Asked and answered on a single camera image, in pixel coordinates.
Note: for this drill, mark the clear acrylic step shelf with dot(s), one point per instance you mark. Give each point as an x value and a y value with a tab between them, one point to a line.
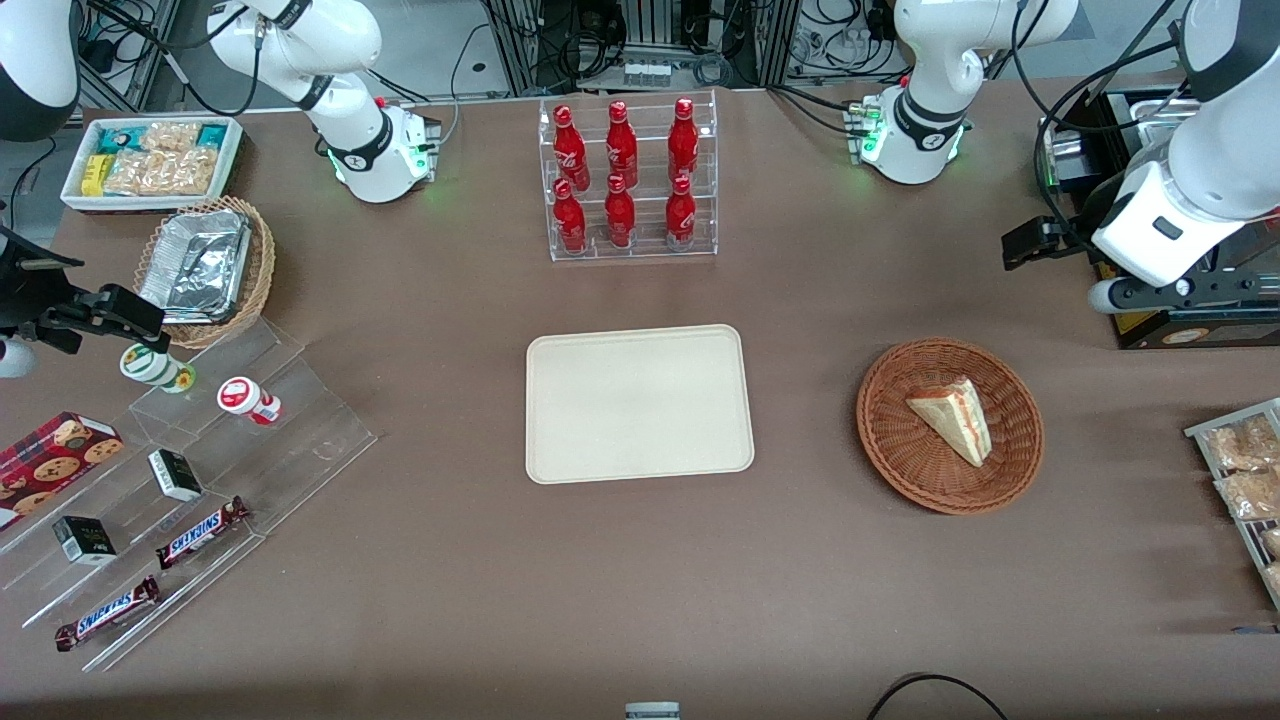
135	545
320	440

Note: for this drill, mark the teal snack packet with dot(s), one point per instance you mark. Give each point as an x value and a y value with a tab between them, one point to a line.
211	136
122	140

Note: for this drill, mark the small black box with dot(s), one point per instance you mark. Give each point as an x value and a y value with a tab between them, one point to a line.
84	541
175	476

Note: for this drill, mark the small grey device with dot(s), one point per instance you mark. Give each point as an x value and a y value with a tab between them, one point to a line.
652	711

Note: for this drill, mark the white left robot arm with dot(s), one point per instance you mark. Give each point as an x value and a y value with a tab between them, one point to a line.
925	125

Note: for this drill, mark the clear bag of crackers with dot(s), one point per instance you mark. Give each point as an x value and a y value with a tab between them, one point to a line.
160	173
170	136

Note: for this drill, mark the red cola bottle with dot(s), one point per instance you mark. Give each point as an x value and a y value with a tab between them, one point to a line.
621	145
569	150
683	140
620	218
680	218
570	222

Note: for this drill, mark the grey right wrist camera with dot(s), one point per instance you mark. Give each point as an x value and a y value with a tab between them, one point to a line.
14	358

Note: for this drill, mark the red lid yogurt cup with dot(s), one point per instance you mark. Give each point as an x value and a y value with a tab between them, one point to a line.
240	396

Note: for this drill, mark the yellow snack packet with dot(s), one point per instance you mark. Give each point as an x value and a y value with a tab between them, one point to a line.
95	175

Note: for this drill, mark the oval light wicker basket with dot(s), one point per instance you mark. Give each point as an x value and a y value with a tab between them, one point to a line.
262	270

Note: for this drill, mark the white rectangular snack box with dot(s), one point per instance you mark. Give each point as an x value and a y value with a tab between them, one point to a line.
72	195

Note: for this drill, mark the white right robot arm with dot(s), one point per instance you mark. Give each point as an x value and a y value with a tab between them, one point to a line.
375	160

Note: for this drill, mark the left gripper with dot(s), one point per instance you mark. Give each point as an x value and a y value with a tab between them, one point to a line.
1072	236

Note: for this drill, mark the beige plastic tray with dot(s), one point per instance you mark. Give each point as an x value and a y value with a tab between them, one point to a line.
640	405

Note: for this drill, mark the triangular sandwich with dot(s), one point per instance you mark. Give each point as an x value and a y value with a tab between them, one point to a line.
955	418

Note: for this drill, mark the green lid sunflower cup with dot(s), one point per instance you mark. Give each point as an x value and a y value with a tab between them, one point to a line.
150	366

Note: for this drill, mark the clear bag of brown snacks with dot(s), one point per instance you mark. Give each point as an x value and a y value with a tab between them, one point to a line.
1245	445
1250	495
1272	543

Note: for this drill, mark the grey snack tray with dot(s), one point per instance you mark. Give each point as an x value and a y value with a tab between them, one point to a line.
1200	432

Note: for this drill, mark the white power strip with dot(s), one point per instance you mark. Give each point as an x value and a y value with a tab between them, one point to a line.
646	74

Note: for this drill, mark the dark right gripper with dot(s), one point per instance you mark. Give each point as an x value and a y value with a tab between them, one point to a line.
22	300

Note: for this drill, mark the red tartan cookie box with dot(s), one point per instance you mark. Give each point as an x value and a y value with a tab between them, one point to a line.
50	465

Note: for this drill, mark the aluminium foil container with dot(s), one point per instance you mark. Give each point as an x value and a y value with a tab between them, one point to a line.
195	265

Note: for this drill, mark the Snickers chocolate bar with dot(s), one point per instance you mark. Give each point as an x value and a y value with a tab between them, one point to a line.
105	613
200	532

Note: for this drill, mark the clear acrylic bottle rack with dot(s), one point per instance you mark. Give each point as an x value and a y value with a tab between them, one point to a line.
645	250

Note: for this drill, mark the round brown wicker basket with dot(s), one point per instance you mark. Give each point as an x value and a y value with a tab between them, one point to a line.
920	460

